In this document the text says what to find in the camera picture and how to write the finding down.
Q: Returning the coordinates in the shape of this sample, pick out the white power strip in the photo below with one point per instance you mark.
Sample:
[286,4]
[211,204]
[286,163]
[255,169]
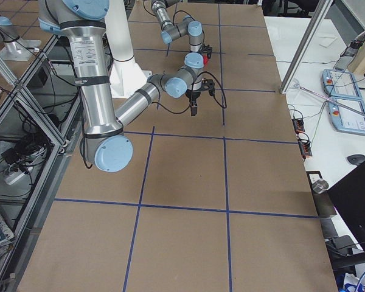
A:
[13,177]

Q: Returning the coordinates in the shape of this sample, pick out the aluminium frame post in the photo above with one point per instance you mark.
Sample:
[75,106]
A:
[313,26]

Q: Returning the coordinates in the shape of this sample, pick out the black computer mouse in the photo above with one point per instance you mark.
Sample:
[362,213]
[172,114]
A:
[356,159]

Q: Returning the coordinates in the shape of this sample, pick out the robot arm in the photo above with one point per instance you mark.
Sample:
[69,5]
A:
[83,24]
[171,31]

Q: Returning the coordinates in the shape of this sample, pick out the orange connector block near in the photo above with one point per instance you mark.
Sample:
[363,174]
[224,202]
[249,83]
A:
[305,148]

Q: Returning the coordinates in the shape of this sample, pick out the metal cup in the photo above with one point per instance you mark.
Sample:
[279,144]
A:
[320,186]

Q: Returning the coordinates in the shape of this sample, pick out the orange connector block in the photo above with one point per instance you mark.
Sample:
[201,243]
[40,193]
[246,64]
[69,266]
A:
[305,148]
[298,124]

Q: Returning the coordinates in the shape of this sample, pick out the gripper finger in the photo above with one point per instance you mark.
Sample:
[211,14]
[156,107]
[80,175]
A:
[193,107]

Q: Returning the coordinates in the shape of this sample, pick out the orange connector block far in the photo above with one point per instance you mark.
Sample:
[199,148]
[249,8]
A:
[298,124]

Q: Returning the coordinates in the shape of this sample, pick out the teach pendant tablet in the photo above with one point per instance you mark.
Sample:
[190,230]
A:
[340,84]
[346,121]

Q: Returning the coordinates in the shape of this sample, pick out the white camera mast base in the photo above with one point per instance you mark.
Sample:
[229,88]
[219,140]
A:
[126,75]

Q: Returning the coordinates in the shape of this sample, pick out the far teach pendant tablet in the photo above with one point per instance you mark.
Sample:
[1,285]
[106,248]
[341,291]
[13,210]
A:
[340,84]

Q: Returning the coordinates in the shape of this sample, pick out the black monitor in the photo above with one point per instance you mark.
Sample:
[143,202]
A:
[348,198]

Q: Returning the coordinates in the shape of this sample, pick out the near teach pendant tablet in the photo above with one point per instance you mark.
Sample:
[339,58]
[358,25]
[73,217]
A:
[346,121]

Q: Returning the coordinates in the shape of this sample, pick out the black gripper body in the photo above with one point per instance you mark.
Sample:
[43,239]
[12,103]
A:
[191,95]
[205,56]

